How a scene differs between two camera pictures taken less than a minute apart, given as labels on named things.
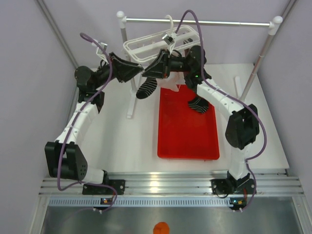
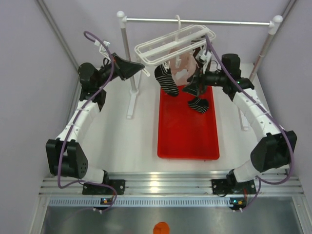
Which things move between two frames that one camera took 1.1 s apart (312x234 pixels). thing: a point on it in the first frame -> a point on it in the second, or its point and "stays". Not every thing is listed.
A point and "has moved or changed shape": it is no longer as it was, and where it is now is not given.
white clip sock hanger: (149, 46) has moved or changed shape
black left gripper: (122, 69) stays
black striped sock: (198, 104) stays
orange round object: (161, 227) stays
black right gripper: (161, 68) -> (192, 88)
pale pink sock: (174, 78) has moved or changed shape
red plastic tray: (183, 132) stays
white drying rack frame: (274, 23) stays
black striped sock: (147, 88) -> (166, 80)
